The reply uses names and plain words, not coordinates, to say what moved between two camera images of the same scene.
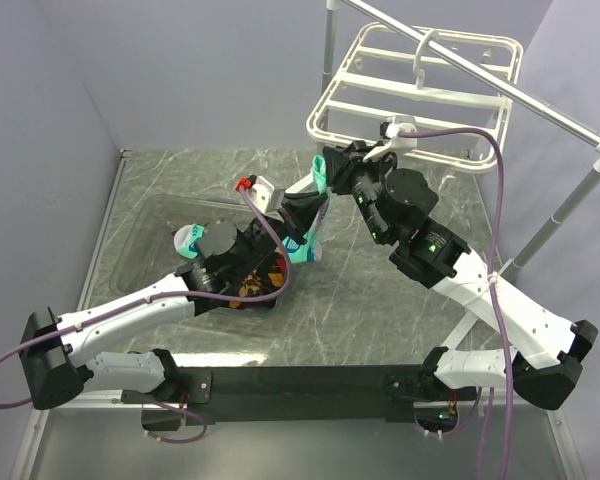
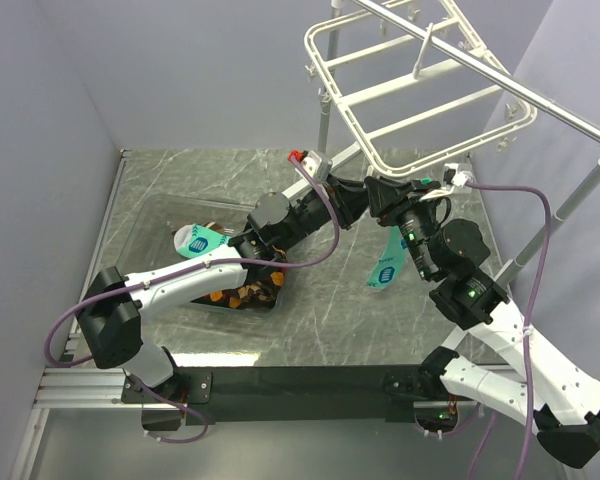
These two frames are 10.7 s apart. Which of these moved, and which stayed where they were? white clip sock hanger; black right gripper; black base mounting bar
Moved: black right gripper; white clip sock hanger
Stayed: black base mounting bar
